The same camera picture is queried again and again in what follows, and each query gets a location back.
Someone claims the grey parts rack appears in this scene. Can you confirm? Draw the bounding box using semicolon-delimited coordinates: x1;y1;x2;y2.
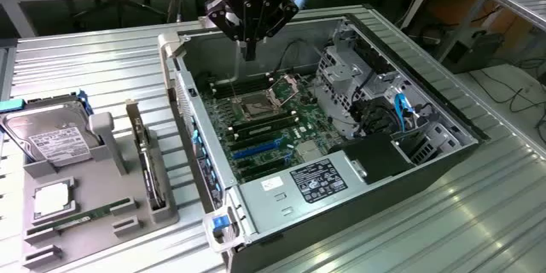
20;111;181;270

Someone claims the black looped wire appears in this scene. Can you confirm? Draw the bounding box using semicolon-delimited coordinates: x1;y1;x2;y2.
273;39;326;76

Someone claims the grey power supply with label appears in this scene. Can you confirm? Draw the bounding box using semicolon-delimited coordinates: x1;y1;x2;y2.
235;150;373;236

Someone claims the loose green RAM stick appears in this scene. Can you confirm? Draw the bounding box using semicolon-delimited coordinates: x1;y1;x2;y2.
31;200;131;234

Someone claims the long black expansion slot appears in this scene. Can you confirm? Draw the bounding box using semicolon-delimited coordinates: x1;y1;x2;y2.
237;157;291;173
230;132;283;150
238;166;295;180

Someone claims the silver chipset heatsink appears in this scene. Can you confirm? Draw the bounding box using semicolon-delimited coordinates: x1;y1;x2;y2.
297;141;329;162

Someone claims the CPU socket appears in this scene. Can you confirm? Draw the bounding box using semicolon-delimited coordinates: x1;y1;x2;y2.
238;93;286;120

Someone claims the installed green RAM stick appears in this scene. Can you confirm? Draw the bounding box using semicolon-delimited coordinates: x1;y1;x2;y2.
234;123;302;141

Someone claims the graphics card with metal bracket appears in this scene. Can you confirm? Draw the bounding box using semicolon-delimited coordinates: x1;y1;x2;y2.
124;98;169;210

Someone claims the black plastic air shroud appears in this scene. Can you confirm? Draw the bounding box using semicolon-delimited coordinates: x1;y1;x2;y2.
327;133;416;186

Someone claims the silver metal drive cage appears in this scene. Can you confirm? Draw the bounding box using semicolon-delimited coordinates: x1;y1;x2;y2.
315;42;411;140

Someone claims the black wire bundle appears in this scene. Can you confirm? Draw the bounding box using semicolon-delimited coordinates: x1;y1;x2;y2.
351;98;405;139

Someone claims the aluminium frame table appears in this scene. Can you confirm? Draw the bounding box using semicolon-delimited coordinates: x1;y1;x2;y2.
434;0;546;70

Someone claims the thin metal locking lever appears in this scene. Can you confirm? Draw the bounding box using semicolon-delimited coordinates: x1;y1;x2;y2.
229;73;242;104

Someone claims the open black PC case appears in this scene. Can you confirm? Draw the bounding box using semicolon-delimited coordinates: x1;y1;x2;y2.
158;4;489;273

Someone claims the black box under desk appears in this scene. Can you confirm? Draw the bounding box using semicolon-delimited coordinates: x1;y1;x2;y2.
449;31;508;74

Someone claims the silver CPU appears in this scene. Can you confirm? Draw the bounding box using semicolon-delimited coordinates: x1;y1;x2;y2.
34;184;72;215

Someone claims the long blue expansion slot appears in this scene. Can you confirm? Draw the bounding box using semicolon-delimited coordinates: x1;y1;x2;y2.
233;141;286;160

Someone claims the silver socket cover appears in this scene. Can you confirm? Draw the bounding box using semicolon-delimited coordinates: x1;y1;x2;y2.
266;74;302;107

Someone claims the blue SATA wire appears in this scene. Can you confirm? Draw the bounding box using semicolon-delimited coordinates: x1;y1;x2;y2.
394;92;418;133

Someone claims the hard disk with white label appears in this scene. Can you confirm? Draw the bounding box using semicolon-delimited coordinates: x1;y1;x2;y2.
0;102;96;168

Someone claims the black RAM slot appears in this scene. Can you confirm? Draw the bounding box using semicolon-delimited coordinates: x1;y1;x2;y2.
209;74;269;87
233;119;299;136
230;115;297;132
227;111;294;129
210;77;270;91
213;86;274;100
211;81;273;95

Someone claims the silver disk bay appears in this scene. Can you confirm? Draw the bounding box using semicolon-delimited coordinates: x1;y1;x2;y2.
390;119;481;167

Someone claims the green motherboard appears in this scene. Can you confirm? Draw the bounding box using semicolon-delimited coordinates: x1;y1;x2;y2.
201;73;342;182

